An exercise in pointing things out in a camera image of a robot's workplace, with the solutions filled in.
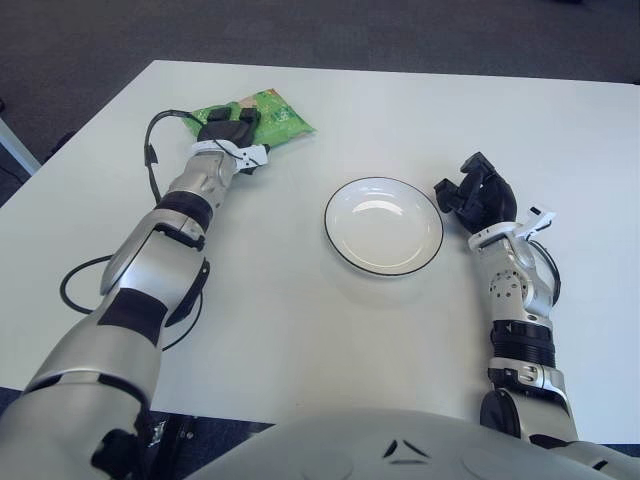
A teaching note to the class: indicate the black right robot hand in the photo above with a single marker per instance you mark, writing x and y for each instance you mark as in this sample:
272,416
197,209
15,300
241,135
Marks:
490,197

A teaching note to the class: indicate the clear small floor object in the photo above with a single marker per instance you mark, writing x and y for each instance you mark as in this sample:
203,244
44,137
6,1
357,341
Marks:
157,435

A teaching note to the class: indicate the green snack bag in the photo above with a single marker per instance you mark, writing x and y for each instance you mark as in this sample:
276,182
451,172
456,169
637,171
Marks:
285,122

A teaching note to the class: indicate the white plate black rim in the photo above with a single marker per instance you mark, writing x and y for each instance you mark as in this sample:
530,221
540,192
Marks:
382,235

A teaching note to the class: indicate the white furniture edge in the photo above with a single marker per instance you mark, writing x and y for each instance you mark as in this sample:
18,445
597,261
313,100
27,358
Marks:
15,147

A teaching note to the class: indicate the grey robot torso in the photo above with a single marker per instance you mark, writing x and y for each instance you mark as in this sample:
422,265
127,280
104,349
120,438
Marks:
350,450

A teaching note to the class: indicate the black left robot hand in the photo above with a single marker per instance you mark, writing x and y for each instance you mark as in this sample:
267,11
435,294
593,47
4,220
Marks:
227,132

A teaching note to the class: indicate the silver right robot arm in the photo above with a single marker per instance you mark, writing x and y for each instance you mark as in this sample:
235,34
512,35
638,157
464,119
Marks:
515,295

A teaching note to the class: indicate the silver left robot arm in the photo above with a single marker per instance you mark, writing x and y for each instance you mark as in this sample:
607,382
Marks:
140,260

